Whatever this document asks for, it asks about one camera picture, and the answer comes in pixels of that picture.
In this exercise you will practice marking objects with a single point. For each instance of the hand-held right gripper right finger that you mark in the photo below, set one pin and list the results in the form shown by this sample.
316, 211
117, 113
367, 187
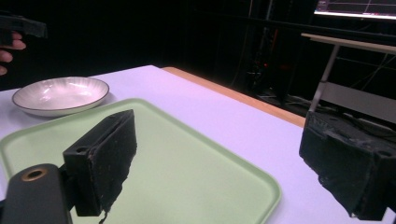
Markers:
348, 161

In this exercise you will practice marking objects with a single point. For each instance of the light green plastic tray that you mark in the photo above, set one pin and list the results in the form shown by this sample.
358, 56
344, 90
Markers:
186, 161

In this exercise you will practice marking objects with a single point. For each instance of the white metal-framed desk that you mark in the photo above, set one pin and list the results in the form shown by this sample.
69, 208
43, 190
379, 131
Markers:
351, 90

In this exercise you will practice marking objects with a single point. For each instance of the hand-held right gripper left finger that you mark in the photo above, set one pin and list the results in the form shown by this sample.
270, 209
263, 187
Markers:
106, 161

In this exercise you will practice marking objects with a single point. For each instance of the computer monitor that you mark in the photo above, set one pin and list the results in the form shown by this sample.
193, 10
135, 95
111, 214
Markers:
355, 8

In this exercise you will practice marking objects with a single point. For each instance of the white ribbed ceramic plate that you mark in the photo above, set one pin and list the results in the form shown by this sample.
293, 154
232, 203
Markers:
60, 95

